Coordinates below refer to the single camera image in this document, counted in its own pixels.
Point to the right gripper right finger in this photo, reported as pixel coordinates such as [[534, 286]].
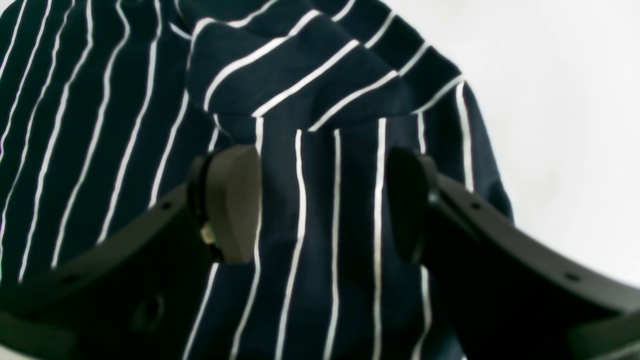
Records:
[[508, 296]]

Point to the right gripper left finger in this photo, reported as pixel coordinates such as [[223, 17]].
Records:
[[136, 295]]

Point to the navy white striped t-shirt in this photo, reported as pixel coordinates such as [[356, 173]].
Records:
[[106, 103]]

